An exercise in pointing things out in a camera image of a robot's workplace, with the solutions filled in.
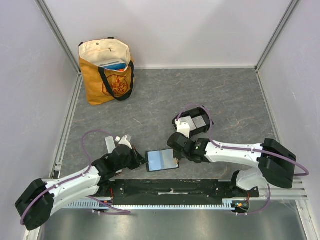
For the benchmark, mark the blue book in bag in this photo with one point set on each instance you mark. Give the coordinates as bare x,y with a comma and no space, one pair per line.
116,64

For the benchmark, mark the silver VIP card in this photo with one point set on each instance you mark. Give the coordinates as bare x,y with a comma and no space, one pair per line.
199,122

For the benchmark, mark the stack of white cards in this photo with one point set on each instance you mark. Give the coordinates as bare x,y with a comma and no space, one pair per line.
189,121

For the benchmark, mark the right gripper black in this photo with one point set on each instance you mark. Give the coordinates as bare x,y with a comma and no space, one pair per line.
181,153

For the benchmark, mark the slotted cable duct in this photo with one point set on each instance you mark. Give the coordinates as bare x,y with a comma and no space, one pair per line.
90,204

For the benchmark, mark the black leather card holder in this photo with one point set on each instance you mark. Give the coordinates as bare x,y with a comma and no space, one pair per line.
161,160

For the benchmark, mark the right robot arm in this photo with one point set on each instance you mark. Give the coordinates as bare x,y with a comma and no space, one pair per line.
265,160

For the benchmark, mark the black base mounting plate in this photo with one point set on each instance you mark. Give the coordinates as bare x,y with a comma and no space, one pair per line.
171,192

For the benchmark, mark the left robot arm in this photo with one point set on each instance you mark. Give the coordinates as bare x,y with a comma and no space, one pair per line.
41,199

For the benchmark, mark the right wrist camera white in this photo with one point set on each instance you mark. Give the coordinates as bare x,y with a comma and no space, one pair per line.
182,128

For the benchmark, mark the clear acrylic rectangular block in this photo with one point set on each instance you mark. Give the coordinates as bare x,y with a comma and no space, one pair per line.
110,143

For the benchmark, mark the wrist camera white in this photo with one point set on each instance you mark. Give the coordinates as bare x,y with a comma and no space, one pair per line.
182,128
125,140

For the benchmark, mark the black plastic card bin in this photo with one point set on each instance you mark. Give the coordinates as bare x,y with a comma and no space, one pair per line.
194,113

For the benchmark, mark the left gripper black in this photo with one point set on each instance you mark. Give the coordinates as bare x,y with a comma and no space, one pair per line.
138,160

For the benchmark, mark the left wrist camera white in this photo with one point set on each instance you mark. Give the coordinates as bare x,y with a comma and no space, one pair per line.
125,140

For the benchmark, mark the orange canvas tote bag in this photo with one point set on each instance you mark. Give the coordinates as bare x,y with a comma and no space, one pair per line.
103,85

